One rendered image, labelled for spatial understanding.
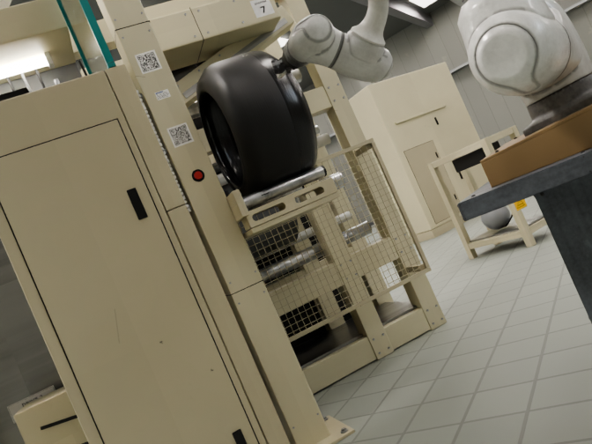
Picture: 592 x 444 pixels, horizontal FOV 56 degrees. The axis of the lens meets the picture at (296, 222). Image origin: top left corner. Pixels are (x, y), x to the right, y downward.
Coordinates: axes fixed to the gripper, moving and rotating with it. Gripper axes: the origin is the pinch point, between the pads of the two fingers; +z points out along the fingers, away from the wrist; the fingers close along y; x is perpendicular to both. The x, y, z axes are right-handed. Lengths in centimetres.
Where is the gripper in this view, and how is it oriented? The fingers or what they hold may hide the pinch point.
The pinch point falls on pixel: (281, 71)
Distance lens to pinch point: 189.1
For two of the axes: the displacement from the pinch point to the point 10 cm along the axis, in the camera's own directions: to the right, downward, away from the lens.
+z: -2.7, 0.1, 9.6
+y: -9.2, 3.0, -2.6
